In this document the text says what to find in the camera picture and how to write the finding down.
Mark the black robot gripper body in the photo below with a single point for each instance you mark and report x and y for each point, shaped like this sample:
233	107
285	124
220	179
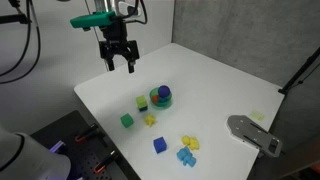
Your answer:
116	42

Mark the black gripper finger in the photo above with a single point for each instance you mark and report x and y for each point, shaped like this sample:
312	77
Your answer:
130	63
110	63

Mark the dark blue cube block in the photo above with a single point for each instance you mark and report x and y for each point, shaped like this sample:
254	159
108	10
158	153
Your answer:
160	145

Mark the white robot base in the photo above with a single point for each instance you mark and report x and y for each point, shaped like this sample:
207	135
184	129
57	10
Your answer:
23	158

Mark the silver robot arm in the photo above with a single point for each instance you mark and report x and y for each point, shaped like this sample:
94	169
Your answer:
108	6

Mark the orange toy in bowl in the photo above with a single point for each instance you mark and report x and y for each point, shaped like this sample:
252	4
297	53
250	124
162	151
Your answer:
155	98

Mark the green translucent bowl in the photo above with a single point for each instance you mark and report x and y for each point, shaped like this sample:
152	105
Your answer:
162	102

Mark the green cube block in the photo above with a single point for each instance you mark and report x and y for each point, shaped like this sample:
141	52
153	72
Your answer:
127	120

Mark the dark blue ball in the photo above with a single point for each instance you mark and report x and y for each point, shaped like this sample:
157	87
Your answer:
164	91

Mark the yellow spiky toy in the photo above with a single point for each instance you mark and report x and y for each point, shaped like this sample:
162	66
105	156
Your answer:
150	120

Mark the black orange clamp upper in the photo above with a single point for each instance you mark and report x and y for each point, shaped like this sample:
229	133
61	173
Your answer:
84	136

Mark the black orange clamp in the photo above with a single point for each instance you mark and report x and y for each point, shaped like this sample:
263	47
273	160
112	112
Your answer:
108	159
84	136

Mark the black perforated breadboard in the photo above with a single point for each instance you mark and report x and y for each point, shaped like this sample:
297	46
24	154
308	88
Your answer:
86	155

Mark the yellow bear toy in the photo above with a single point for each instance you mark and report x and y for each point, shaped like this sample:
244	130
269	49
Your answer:
191	142

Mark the light blue bear toy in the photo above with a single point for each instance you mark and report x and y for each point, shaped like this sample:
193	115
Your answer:
186	157

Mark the black orange clamp lower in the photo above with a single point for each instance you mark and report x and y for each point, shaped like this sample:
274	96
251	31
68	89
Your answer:
108	159

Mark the grey metal mounting plate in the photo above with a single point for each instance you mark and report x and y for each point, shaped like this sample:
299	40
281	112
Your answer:
247	131

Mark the black tripod leg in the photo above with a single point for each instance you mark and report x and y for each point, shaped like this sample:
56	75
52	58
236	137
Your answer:
292	82

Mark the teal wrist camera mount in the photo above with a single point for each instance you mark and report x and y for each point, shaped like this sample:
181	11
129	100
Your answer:
97	19

